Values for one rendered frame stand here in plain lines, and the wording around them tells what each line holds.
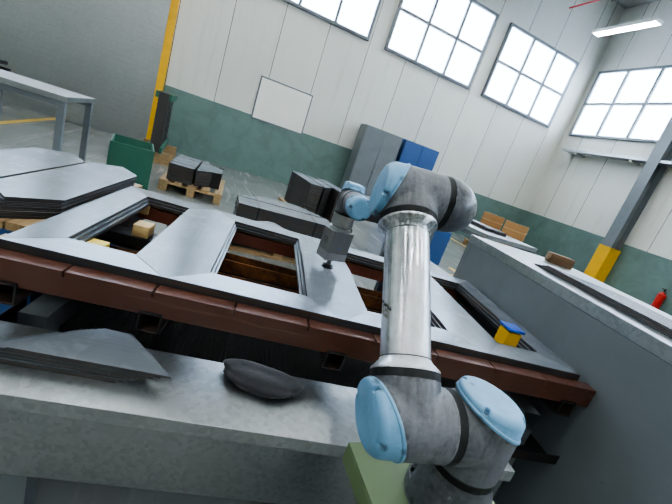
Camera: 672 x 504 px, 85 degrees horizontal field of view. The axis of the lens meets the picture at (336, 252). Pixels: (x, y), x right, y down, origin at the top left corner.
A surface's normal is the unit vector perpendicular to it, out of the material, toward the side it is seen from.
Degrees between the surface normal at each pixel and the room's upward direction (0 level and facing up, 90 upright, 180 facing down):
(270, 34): 90
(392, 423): 58
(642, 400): 90
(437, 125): 90
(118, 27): 90
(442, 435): 64
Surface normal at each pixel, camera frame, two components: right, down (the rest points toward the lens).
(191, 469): 0.14, 0.32
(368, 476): 0.27, -0.92
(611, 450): -0.94, -0.26
